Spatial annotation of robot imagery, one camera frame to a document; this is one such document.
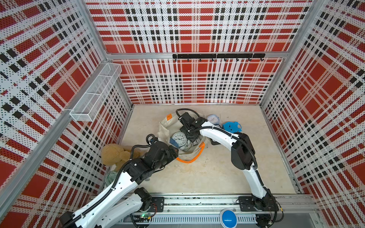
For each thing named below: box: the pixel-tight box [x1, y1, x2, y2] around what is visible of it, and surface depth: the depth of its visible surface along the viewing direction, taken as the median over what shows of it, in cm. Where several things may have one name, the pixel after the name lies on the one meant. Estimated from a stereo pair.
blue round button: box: [219, 208, 238, 228], surface depth 69 cm
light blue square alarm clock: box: [207, 114, 221, 125], surface depth 112 cm
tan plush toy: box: [101, 143, 141, 171], surface depth 74 cm
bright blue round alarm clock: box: [222, 121, 243, 133], surface depth 104 cm
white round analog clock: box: [169, 131, 192, 151], surface depth 95 cm
